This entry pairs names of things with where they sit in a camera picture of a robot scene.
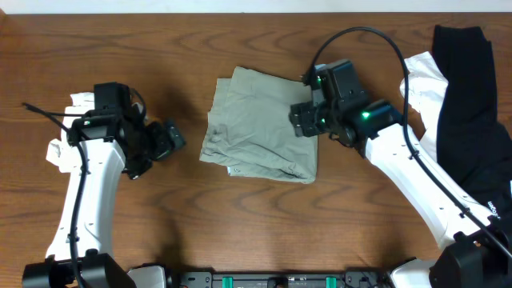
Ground black garment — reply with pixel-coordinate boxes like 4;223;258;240
432;26;511;218

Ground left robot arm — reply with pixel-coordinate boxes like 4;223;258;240
22;82;186;288

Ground left black cable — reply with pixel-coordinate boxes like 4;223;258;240
22;102;91;288

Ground black cable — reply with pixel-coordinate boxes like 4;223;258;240
302;26;512;261
22;102;91;288

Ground right black cable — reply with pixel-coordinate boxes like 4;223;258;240
302;26;512;261

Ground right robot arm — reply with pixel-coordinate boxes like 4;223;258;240
290;60;511;288

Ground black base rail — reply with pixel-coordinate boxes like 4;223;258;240
127;262;401;288

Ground grey-green shorts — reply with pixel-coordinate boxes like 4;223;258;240
199;66;318;184

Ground white folded garment on left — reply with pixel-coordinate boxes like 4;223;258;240
45;91;145;174

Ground white garment on right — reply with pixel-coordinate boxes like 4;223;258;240
405;51;449;161

